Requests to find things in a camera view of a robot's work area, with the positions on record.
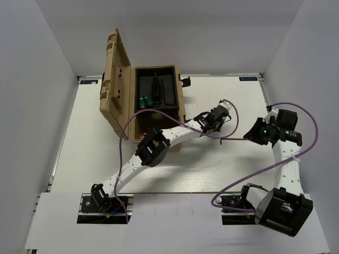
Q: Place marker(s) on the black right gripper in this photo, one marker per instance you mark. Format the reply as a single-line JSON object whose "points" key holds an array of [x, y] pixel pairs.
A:
{"points": [[252, 135]]}

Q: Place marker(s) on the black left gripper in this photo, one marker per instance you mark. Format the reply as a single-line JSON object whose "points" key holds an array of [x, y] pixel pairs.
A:
{"points": [[219, 127]]}

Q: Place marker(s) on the brown hex key horizontal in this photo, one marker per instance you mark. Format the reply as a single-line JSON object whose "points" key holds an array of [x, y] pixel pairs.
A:
{"points": [[232, 139]]}

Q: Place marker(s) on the brown hex key long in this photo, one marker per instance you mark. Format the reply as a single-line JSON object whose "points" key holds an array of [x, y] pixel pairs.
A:
{"points": [[164, 95]]}

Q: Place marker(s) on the black toolbox tray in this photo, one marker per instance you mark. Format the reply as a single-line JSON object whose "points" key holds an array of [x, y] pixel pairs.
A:
{"points": [[148, 83]]}

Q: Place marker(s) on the green screwdriver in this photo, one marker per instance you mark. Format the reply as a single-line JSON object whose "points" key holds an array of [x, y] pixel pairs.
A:
{"points": [[142, 103], [148, 101]]}

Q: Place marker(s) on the tan plastic toolbox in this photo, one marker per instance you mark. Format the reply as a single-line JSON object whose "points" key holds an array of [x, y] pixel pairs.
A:
{"points": [[117, 95]]}

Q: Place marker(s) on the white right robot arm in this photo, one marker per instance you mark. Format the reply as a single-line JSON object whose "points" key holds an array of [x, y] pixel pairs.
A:
{"points": [[284, 208]]}

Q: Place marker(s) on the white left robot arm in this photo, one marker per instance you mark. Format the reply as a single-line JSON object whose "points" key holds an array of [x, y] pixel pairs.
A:
{"points": [[153, 148]]}

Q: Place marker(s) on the black toolbox latch rear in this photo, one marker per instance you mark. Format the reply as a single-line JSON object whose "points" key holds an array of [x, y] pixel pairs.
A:
{"points": [[186, 82]]}

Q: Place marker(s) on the blue label right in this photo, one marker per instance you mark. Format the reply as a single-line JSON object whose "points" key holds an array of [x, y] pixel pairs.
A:
{"points": [[248, 78]]}

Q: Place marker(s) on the blue label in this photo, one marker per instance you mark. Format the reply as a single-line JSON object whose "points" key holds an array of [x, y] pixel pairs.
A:
{"points": [[248, 78], [89, 81]]}

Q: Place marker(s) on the blue label left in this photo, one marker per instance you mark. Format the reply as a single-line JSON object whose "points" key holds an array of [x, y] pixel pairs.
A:
{"points": [[89, 81]]}

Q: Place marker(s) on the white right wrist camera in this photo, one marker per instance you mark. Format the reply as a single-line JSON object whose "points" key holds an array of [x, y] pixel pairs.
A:
{"points": [[271, 112]]}

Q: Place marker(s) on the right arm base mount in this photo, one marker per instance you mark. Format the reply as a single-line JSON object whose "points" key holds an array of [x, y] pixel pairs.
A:
{"points": [[240, 209]]}

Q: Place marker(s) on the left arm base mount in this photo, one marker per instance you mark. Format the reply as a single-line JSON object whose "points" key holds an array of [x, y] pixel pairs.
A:
{"points": [[112, 212]]}

